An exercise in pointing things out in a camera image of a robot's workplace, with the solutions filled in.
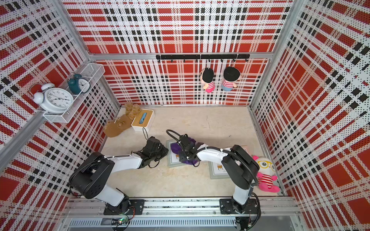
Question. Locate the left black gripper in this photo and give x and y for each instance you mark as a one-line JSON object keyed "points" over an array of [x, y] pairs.
{"points": [[163, 149]]}

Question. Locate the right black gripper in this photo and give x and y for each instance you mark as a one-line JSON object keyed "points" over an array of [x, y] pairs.
{"points": [[182, 157]]}

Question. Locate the purple microfiber cloth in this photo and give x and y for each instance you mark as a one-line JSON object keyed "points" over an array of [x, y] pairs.
{"points": [[176, 149]]}

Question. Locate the green frame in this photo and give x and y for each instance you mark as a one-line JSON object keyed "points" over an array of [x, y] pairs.
{"points": [[217, 171], [173, 159]]}

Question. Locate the pink picture frame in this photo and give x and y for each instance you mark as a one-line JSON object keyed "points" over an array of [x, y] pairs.
{"points": [[245, 148]]}

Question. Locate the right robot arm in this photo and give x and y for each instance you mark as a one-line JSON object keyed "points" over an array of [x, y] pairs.
{"points": [[239, 165]]}

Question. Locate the pink object behind right arm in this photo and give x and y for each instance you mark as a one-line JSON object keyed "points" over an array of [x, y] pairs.
{"points": [[266, 175]]}

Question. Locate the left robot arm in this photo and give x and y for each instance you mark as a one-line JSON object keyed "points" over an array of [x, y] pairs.
{"points": [[90, 178]]}

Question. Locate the white box wooden lid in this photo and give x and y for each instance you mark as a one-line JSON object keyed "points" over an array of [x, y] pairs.
{"points": [[147, 123]]}

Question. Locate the blue object on box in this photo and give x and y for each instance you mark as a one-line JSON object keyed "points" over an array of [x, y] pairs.
{"points": [[143, 118]]}

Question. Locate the brown plush toy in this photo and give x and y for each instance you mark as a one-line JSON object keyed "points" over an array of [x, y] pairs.
{"points": [[115, 127]]}

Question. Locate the doll pink striped shirt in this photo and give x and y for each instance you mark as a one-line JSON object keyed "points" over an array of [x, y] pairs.
{"points": [[207, 80]]}

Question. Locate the green circuit board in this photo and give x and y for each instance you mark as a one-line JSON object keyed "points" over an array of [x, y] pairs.
{"points": [[119, 222]]}

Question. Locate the doll blue pants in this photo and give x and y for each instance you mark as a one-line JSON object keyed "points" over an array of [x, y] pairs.
{"points": [[231, 75]]}

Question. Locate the teal alarm clock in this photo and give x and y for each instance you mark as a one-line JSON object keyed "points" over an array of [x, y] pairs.
{"points": [[77, 84]]}

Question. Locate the white alarm clock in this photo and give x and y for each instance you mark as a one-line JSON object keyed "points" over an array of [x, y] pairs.
{"points": [[52, 99]]}

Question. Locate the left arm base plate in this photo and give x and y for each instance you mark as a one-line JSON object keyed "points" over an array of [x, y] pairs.
{"points": [[126, 207]]}

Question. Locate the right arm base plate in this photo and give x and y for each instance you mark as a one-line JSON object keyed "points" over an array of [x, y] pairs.
{"points": [[230, 206]]}

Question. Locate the white wire shelf basket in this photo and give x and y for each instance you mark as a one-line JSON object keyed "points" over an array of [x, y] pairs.
{"points": [[91, 72]]}

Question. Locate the black hook rail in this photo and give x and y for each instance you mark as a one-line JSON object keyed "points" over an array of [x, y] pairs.
{"points": [[203, 57]]}

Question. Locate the aluminium front rail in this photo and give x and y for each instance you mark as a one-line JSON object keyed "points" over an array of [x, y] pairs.
{"points": [[184, 207]]}

